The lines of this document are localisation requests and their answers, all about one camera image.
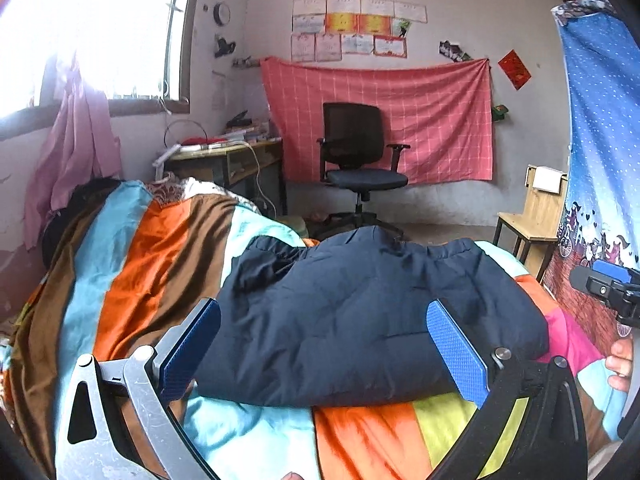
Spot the red wall envelope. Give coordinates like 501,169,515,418
498,49,533,91

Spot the floral patterned cloth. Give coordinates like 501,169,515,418
146,172,202,207

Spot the striped bed sheet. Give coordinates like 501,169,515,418
0,177,626,480

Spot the dark cloth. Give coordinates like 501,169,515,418
41,177,122,267

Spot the stack of books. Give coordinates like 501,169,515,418
224,120,282,144

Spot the round wire hoop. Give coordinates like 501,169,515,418
164,120,209,149

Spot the window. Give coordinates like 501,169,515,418
0,0,199,122

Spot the dark wall picture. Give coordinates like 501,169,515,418
438,40,474,64

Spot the wooden chair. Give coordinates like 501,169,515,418
494,164,572,282

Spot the black office chair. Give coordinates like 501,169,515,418
316,102,412,237

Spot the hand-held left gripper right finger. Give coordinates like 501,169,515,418
426,298,588,480

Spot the wooden desk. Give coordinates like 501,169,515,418
164,137,289,217

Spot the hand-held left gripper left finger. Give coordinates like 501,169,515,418
54,298,222,480

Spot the pink hanging garment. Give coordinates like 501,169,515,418
22,55,124,252

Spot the pink checked wall cloth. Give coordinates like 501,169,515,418
260,56,496,187

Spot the white paper sheet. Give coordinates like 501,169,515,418
531,167,564,194

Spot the person's right hand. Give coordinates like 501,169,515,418
604,339,637,392

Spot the group of wall certificates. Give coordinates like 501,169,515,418
291,0,429,64

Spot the blue printed curtain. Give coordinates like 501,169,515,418
542,0,640,372

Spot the navy padded jacket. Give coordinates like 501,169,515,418
192,225,551,408

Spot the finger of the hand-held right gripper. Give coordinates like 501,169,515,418
570,266,628,297
592,259,632,284

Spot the white cable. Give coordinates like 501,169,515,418
244,141,279,214

